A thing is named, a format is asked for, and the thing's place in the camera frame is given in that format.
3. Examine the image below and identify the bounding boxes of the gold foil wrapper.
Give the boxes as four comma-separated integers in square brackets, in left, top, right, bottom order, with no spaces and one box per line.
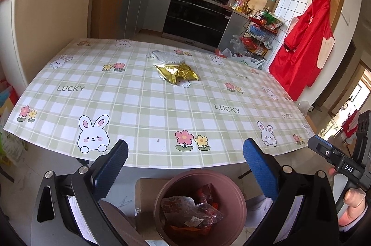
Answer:
[154,63,199,84]

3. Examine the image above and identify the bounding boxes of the red apron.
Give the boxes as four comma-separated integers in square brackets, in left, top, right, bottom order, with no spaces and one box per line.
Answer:
[269,0,335,101]

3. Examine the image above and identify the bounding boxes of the grey kitchen cabinets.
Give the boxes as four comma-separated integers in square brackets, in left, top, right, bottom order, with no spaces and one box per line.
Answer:
[119,0,170,38]

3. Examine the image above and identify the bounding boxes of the white plastic bag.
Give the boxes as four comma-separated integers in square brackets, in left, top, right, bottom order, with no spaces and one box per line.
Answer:
[228,56,265,69]

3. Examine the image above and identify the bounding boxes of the right hand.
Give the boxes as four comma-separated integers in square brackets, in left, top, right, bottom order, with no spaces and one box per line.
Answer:
[329,167,368,232]

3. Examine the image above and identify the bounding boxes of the red clear snack bag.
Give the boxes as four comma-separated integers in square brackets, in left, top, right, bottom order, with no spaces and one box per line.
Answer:
[169,203,224,229]

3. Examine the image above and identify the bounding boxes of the black oven stove unit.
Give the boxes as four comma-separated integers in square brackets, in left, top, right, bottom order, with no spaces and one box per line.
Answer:
[163,0,232,48]

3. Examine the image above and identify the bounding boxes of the dark sleeve right forearm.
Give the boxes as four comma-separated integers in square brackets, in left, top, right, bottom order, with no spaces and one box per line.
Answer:
[339,203,370,245]

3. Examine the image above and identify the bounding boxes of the cream refrigerator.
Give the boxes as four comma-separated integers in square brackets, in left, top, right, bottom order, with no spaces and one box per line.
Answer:
[1,0,89,95]

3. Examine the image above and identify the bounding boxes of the wire storage rack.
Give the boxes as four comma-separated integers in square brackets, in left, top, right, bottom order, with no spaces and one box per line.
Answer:
[238,10,286,58]

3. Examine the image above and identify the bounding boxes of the checkered bunny tablecloth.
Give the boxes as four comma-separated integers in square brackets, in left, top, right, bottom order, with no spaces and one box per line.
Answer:
[4,39,314,169]

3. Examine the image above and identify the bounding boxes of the pink trash bin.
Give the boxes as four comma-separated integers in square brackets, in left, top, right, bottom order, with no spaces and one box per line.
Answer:
[154,170,247,245]

